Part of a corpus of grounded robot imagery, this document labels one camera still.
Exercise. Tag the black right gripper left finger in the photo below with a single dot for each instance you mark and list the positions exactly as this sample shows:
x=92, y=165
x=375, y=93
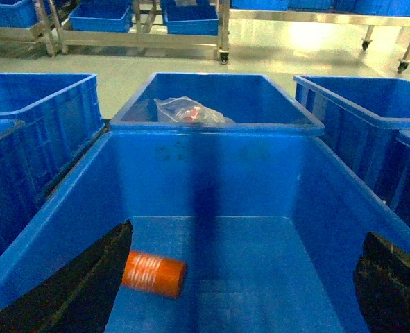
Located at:
x=80, y=296

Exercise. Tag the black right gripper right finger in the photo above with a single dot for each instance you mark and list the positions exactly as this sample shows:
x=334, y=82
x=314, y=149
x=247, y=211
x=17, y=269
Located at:
x=382, y=285

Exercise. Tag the orange cylindrical cap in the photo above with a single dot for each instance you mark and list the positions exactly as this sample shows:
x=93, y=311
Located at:
x=151, y=273

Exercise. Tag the blue bin middle lower shelf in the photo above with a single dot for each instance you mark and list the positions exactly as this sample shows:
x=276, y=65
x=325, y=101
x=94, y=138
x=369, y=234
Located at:
x=270, y=226

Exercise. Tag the blue bin far right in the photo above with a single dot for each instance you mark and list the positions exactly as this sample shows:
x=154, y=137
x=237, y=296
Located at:
x=362, y=117

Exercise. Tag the blue bin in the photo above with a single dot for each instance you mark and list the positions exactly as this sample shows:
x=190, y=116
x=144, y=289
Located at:
x=362, y=117
x=61, y=115
x=249, y=103

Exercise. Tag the blue bin far left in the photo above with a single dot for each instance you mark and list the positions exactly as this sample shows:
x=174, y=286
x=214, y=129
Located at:
x=61, y=115

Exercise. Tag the clear plastic bag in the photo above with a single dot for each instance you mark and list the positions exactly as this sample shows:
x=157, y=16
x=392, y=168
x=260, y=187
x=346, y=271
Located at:
x=186, y=110

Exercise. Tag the blue bin behind middle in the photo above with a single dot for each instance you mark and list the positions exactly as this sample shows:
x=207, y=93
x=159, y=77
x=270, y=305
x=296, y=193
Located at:
x=249, y=103

